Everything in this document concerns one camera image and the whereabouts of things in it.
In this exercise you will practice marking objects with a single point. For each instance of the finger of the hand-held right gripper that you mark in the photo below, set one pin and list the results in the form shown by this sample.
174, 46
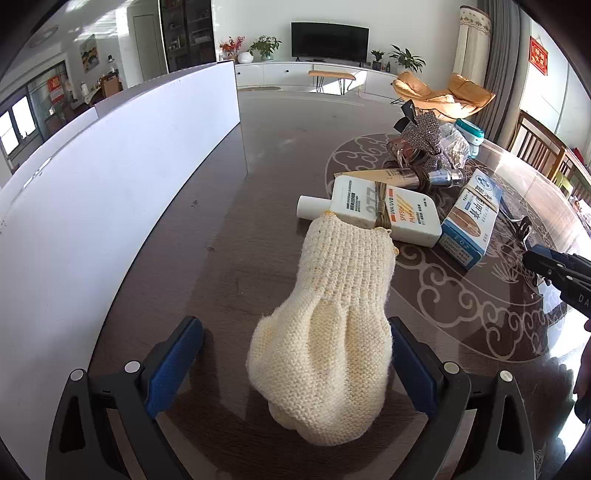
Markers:
549, 277
563, 259

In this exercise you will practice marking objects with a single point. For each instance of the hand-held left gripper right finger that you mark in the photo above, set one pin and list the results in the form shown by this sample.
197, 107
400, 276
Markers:
415, 364

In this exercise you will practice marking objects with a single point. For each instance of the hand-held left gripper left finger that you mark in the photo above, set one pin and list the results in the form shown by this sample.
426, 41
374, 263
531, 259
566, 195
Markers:
175, 360

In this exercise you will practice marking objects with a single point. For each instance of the cream knit glove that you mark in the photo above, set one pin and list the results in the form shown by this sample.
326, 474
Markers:
323, 346

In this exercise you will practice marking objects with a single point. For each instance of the blue and white carton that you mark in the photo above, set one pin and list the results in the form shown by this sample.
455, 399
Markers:
466, 224

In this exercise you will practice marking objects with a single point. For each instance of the white sunscreen bottle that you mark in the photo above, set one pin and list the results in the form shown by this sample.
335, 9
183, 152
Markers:
411, 221

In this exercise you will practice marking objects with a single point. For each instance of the cotton swab pack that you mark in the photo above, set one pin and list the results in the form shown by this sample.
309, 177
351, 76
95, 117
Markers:
455, 147

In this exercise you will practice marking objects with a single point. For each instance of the rhinestone bow hair clip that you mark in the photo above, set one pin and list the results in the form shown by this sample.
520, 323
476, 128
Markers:
422, 134

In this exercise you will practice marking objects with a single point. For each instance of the gold cosmetic tube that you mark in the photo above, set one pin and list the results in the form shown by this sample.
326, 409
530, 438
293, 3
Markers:
369, 175

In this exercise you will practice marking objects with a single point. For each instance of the teal round container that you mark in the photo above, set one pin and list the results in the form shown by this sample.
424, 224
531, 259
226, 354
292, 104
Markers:
472, 134

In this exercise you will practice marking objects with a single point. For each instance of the black hair clip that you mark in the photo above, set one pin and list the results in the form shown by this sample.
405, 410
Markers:
524, 227

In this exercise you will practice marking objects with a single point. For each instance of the wooden dining chair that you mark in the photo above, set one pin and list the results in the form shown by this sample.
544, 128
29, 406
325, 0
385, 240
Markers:
535, 141
577, 175

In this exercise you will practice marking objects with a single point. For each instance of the orange lounge chair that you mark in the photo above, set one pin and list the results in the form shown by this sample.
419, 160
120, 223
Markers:
466, 92

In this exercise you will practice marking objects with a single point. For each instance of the grey curtain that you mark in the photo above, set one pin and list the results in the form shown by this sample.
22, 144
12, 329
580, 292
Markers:
501, 69

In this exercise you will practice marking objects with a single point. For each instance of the white patterned curtain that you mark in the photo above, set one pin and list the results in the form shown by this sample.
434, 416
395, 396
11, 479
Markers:
471, 46

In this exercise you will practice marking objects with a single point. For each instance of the large leafy potted plant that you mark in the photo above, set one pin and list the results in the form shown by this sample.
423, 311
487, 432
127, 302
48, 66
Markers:
406, 59

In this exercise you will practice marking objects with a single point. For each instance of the small potted plant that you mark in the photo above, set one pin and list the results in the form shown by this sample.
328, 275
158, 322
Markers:
377, 57

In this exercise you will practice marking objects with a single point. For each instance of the balcony window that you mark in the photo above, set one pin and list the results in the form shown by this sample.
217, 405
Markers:
21, 124

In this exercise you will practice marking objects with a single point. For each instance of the red window poster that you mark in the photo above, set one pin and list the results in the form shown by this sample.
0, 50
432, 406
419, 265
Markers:
56, 88

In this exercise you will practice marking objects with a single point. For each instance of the wooden stool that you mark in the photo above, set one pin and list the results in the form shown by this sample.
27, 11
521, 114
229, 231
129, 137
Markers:
330, 74

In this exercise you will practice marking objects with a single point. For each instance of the white television cabinet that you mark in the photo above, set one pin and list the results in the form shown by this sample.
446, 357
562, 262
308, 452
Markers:
286, 74

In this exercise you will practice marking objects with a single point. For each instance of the white round vase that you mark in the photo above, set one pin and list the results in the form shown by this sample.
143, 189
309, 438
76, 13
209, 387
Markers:
245, 57

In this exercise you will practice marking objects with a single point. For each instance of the white door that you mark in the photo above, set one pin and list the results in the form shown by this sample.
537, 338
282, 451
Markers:
144, 48

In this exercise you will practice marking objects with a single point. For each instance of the red flower plant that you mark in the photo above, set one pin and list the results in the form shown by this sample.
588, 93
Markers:
231, 46

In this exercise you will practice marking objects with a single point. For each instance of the black television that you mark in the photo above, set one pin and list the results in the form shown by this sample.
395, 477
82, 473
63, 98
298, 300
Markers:
330, 41

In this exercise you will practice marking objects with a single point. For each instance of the dark display cabinet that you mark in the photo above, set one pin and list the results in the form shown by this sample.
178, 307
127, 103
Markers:
187, 34

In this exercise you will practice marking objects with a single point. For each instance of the green potted plant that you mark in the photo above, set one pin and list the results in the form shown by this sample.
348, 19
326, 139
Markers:
265, 46

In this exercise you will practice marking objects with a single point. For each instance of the round ceiling lamp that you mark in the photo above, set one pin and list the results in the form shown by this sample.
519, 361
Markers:
48, 35

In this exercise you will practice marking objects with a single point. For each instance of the red wall hanging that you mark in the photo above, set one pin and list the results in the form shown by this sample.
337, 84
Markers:
539, 56

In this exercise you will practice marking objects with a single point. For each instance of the wall painting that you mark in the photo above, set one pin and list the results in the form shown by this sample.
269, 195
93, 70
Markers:
88, 53

